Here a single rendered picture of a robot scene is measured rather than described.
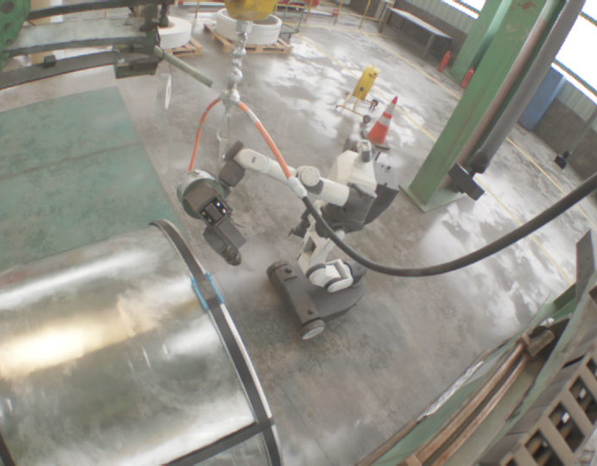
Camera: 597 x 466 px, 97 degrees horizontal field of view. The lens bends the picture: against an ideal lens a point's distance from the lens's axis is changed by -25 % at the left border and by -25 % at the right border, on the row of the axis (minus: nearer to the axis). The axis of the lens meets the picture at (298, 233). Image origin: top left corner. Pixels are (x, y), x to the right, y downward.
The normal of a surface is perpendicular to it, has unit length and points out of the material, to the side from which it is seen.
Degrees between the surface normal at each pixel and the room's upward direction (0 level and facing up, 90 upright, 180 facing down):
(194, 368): 20
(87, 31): 50
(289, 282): 0
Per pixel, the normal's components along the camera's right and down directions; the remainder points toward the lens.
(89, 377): 0.37, -0.48
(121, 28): 0.70, 0.08
